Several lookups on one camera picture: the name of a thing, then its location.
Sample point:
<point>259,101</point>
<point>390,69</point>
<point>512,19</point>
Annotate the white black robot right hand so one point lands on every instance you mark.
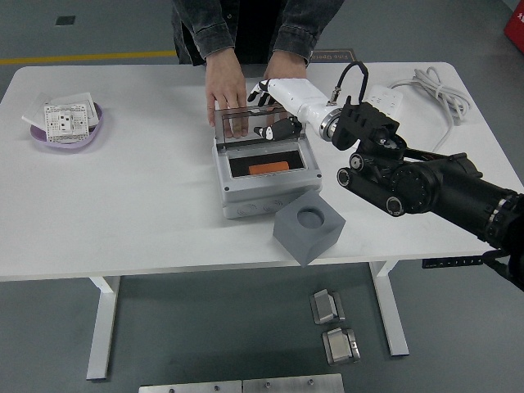
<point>299,96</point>

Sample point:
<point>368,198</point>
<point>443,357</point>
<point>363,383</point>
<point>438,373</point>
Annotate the person's left hand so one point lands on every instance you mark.
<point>286,67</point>

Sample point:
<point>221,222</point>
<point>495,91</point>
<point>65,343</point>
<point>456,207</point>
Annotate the person's right hand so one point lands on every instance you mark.
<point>225,86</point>

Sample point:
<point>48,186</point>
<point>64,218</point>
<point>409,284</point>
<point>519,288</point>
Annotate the orange cylinder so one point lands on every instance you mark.
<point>268,168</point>

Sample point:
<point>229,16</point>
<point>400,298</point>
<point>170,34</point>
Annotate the grey electrical box clear flap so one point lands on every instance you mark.
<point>262,196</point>

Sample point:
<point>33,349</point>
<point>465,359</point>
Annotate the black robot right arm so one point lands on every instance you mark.
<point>430,180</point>

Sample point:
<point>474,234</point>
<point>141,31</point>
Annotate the person's left forearm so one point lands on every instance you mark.
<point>299,32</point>

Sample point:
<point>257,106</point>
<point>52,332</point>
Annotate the person's right forearm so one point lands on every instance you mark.
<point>213,37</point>

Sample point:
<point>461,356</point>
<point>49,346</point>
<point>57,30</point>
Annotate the grey cube with round hole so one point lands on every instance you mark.
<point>303,241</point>

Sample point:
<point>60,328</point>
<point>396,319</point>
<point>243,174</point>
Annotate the white power strip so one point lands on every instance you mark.
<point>389,98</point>

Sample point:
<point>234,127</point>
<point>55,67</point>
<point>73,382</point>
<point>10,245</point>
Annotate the white blank cover plate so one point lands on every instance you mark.
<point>73,100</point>

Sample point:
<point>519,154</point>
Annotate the white socket panel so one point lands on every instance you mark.
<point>65,123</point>

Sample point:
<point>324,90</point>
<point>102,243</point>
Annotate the purple bowl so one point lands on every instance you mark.
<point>37,133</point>

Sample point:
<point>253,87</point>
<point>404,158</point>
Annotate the small metal block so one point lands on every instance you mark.
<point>341,348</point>
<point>327,307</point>

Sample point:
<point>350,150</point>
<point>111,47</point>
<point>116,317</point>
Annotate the red object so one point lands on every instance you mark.
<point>516,24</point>

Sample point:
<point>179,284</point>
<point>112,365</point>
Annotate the grey metal plate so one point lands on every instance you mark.
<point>188,387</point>

